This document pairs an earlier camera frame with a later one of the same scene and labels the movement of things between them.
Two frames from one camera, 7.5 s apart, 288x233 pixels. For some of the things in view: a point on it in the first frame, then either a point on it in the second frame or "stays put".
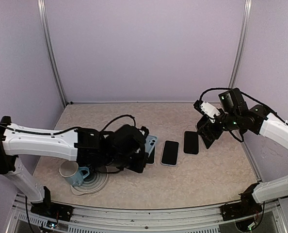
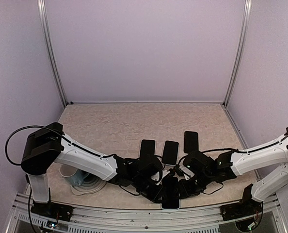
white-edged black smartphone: (191, 142) stays put
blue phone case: (151, 141) → (171, 208)
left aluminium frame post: (43, 13) stays put
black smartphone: (170, 152) stays put
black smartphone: (207, 141) → (170, 200)
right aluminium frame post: (241, 44) stays put
